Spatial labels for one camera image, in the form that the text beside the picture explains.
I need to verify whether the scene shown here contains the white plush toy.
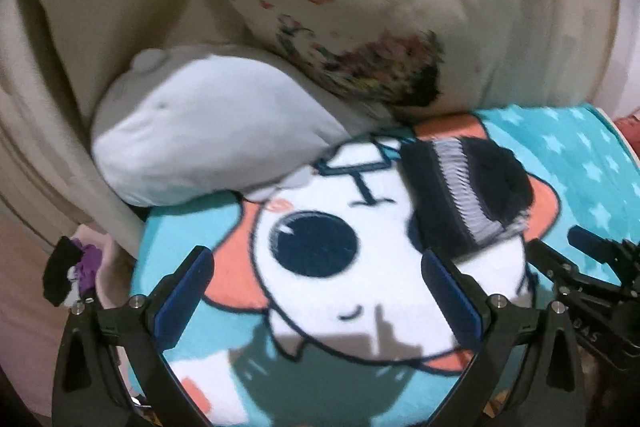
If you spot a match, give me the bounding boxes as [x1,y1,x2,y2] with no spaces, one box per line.
[91,47,406,208]

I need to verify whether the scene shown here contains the striped pants with navy patches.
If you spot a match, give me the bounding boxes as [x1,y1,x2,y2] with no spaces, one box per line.
[401,137,536,256]

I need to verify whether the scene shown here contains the cream floral pillow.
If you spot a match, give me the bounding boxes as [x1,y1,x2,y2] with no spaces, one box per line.
[196,0,534,124]

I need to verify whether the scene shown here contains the teal cartoon printed blanket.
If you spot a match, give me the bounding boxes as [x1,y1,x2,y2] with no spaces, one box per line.
[127,103,640,427]

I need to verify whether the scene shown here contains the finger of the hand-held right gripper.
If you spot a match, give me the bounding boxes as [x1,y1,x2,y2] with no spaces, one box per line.
[526,238,587,289]
[568,225,627,267]

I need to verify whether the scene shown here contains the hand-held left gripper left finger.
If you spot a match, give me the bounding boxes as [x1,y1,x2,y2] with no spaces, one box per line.
[52,244,216,427]

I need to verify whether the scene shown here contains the beige sofa cover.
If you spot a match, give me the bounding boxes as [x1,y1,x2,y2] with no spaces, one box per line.
[0,0,623,258]

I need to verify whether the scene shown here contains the purple and black cloth pile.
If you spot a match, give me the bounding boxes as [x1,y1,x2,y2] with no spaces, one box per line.
[41,236,103,306]

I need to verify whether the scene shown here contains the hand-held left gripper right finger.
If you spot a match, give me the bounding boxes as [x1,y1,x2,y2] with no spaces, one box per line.
[421,249,587,427]

